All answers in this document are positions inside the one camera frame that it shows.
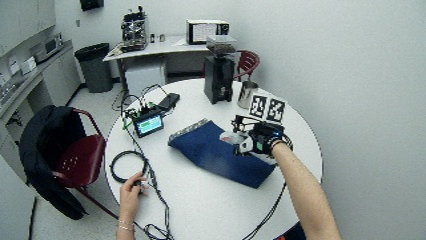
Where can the small steel cup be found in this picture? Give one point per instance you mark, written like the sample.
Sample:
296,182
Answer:
161,38

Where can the red chair with slotted back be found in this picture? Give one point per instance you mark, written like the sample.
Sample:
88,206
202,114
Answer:
246,63

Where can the white wall cupboard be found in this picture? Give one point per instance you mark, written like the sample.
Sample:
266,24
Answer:
24,21

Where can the black power bank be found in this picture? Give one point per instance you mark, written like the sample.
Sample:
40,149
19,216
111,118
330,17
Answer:
169,100

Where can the small monitor with green frame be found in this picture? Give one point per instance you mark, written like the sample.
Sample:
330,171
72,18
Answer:
148,124

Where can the black jacket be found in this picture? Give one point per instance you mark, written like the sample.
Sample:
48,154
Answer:
47,153

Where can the red chair with metal frame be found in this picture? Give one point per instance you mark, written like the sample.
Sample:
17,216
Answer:
81,156

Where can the white cube with black markers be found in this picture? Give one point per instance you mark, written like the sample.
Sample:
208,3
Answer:
266,108

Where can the small white pouch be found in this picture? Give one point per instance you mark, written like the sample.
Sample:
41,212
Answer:
229,136

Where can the white side table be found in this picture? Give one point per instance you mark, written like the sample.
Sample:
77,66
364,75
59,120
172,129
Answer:
153,50

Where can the steel milk jug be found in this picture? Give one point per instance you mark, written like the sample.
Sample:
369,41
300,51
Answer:
246,95

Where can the small white box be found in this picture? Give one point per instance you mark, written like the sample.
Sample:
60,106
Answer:
28,65

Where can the dark grey trash bin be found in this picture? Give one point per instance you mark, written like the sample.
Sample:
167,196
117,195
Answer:
95,68

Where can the black coffee grinder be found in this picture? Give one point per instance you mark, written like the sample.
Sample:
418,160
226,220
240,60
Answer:
218,75

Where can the the person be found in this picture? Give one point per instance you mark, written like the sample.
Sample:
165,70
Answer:
292,233

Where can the dark blue cloth bag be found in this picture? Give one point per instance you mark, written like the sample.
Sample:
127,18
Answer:
213,153

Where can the white cabinet box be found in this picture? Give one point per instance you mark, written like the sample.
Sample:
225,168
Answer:
145,77

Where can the small dark bottle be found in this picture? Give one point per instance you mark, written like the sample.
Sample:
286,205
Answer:
152,38

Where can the steel espresso machine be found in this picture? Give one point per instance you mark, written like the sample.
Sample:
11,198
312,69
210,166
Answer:
133,30

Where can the white box with black edge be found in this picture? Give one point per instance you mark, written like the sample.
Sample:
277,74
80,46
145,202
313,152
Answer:
205,31

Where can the black wall-mounted device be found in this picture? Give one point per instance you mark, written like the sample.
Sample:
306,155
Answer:
91,4

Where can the grey counter with cupboards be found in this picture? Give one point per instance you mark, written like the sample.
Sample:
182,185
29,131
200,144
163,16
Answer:
40,83

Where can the silver microwave oven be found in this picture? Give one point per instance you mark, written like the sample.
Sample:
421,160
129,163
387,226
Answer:
47,47

